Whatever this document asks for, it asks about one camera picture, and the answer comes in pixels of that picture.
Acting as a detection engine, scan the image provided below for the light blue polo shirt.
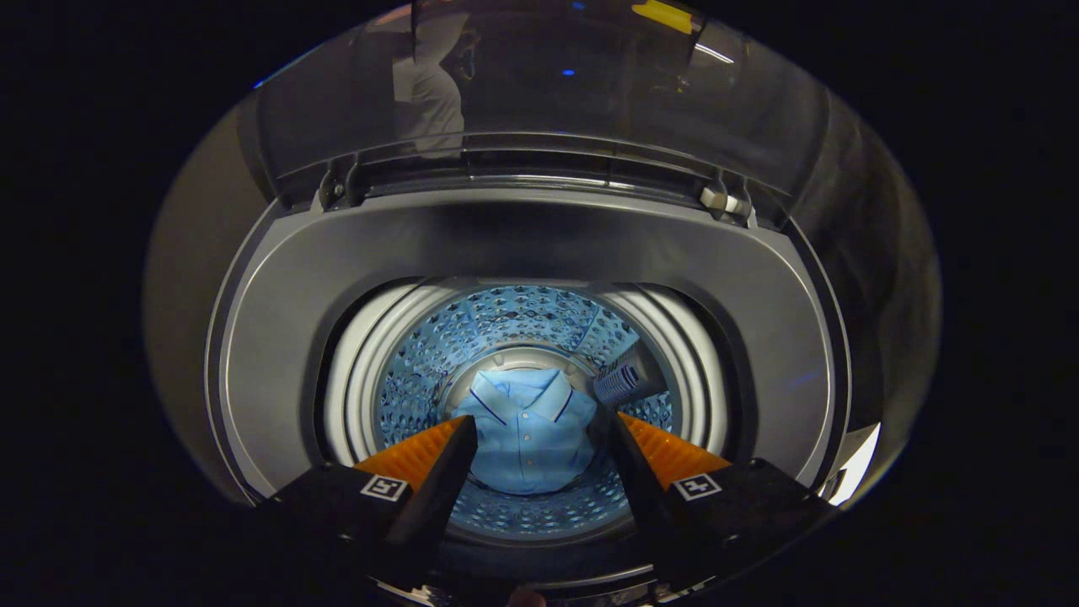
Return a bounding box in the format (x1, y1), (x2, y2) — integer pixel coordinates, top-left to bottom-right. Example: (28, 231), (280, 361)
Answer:
(454, 368), (601, 497)

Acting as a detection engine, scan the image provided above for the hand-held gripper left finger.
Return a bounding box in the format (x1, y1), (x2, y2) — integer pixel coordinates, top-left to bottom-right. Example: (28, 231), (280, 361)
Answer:
(257, 415), (480, 591)

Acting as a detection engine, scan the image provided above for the dark washing machine lid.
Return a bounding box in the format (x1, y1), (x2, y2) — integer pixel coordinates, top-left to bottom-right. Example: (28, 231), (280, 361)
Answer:
(251, 0), (834, 230)

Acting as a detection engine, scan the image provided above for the grey washing machine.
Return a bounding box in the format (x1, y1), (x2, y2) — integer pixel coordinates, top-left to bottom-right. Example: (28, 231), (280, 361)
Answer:
(205, 0), (854, 607)

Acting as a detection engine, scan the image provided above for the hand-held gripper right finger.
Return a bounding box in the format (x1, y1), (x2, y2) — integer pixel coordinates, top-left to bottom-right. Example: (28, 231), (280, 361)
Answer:
(597, 408), (841, 593)

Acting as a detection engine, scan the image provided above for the white ribbed lint filter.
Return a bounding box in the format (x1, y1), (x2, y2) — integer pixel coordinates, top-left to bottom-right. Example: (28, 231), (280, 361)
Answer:
(593, 341), (668, 411)

